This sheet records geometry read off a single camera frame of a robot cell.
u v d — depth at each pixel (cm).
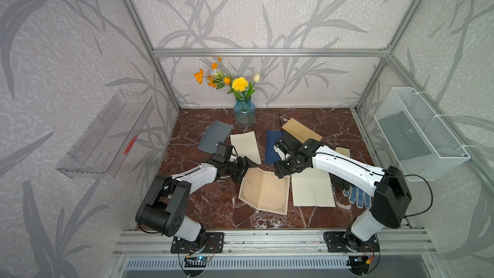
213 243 72
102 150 68
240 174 79
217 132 109
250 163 80
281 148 66
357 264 76
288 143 64
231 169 76
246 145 102
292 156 63
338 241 74
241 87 87
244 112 105
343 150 101
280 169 72
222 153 73
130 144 65
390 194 43
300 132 109
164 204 46
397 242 75
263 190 87
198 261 72
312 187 89
